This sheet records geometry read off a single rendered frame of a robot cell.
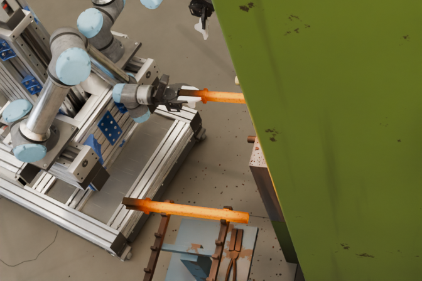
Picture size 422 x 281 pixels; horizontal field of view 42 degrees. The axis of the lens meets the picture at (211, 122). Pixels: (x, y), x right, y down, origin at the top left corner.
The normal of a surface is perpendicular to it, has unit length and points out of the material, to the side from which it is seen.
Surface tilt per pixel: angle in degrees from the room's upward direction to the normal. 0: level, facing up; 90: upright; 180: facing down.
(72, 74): 85
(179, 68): 0
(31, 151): 95
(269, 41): 90
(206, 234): 0
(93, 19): 8
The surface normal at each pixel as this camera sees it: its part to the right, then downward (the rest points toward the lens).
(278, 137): -0.25, 0.83
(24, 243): -0.25, -0.56
